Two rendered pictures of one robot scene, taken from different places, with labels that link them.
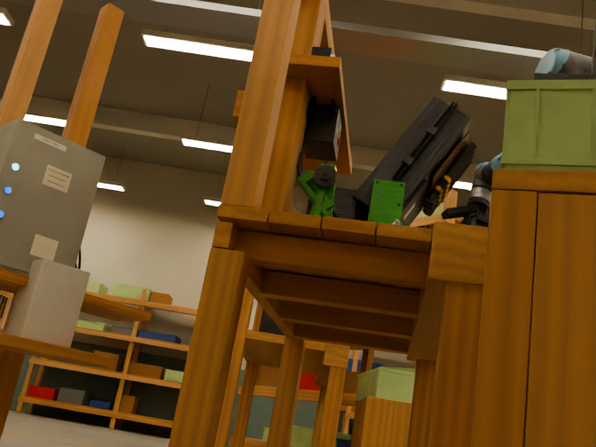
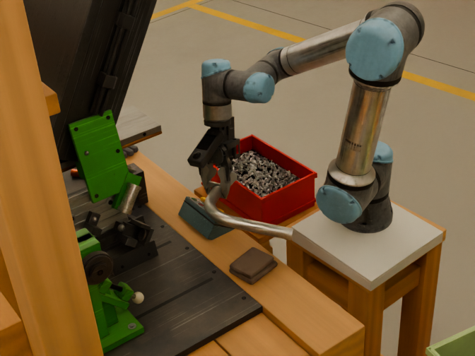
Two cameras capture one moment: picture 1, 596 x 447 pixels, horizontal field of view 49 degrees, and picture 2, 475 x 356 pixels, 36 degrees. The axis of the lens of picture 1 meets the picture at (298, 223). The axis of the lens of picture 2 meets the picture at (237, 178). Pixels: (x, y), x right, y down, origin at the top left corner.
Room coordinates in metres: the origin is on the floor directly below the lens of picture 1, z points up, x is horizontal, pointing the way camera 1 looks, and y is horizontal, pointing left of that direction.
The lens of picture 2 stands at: (0.87, 0.54, 2.08)
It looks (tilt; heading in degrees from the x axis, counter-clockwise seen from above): 33 degrees down; 316
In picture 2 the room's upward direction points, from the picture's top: 4 degrees counter-clockwise
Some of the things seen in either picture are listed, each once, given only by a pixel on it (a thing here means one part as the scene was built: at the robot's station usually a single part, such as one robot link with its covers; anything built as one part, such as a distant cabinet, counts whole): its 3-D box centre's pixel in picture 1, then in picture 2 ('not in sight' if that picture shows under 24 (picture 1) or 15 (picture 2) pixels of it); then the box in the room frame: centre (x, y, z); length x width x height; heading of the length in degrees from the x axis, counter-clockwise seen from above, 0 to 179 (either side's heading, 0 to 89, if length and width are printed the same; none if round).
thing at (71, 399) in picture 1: (125, 356); not in sight; (10.88, 2.36, 1.12); 3.22 x 0.55 x 2.23; 87
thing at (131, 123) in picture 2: not in sight; (85, 143); (2.38, -0.37, 1.11); 0.39 x 0.16 x 0.03; 80
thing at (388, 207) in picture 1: (386, 207); (95, 151); (2.24, -0.31, 1.17); 0.13 x 0.12 x 0.20; 170
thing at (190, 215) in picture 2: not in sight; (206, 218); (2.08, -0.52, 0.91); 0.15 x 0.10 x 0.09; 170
